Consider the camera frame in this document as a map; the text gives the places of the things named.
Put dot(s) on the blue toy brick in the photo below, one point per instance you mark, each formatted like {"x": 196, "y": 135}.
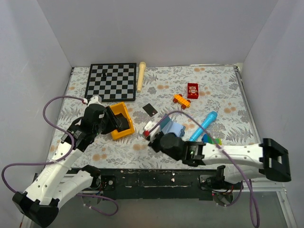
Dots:
{"x": 207, "y": 139}

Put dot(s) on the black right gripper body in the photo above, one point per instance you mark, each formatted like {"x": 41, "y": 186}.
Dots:
{"x": 155, "y": 144}

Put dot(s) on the black card in bin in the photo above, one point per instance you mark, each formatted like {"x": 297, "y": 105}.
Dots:
{"x": 122, "y": 122}

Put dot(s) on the black VIP card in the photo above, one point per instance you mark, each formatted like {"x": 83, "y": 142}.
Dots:
{"x": 150, "y": 110}

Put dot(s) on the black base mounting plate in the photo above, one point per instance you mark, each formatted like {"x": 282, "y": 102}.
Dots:
{"x": 137, "y": 183}

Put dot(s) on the red owl toy block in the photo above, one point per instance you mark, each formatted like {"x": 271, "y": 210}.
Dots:
{"x": 192, "y": 91}

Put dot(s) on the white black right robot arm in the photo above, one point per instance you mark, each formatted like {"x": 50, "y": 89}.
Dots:
{"x": 268, "y": 158}

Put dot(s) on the cream wooden pestle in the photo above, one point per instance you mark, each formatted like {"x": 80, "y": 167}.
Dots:
{"x": 142, "y": 67}

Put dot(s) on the green toy brick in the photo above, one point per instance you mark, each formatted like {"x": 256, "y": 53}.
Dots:
{"x": 215, "y": 141}

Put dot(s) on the floral patterned table mat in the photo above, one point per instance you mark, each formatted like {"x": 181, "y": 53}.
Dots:
{"x": 219, "y": 91}

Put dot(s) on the aluminium frame rail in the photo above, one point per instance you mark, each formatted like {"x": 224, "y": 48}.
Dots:
{"x": 258, "y": 185}

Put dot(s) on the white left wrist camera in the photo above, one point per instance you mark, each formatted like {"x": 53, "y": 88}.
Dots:
{"x": 96, "y": 99}

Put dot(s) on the black white chessboard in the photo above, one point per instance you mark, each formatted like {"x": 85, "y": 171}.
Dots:
{"x": 112, "y": 82}

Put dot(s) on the orange toy car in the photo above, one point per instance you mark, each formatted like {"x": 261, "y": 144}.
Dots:
{"x": 178, "y": 98}

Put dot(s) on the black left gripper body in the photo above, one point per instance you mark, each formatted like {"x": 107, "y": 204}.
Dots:
{"x": 102, "y": 127}

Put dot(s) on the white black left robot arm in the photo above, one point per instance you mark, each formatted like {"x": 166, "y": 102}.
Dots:
{"x": 42, "y": 200}

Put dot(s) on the cyan plastic marker tube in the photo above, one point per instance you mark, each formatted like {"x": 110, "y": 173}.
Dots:
{"x": 211, "y": 117}

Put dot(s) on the yellow plastic bin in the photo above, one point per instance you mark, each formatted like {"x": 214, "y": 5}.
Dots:
{"x": 120, "y": 111}

